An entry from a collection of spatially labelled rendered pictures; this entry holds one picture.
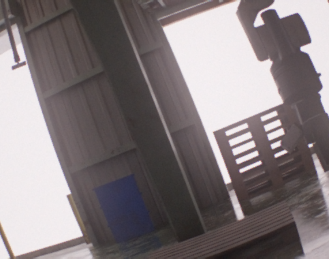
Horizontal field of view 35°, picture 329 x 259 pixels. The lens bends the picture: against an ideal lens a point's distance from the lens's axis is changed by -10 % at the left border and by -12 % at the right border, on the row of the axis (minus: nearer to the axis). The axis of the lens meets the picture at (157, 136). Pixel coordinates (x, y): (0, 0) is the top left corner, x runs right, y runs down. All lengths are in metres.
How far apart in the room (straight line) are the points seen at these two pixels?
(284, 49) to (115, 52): 4.18
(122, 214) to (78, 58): 2.49
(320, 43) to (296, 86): 8.96
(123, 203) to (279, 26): 6.63
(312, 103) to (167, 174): 4.03
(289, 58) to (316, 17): 9.06
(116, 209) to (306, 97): 6.62
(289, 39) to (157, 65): 7.23
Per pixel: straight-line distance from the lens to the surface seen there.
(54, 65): 8.54
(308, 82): 0.94
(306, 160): 6.81
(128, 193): 7.48
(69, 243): 9.98
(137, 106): 4.96
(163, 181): 4.92
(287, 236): 3.05
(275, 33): 0.94
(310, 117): 0.92
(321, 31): 9.95
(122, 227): 7.48
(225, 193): 7.94
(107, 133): 8.22
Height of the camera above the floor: 0.64
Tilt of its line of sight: 4 degrees up
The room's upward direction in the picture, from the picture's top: 21 degrees counter-clockwise
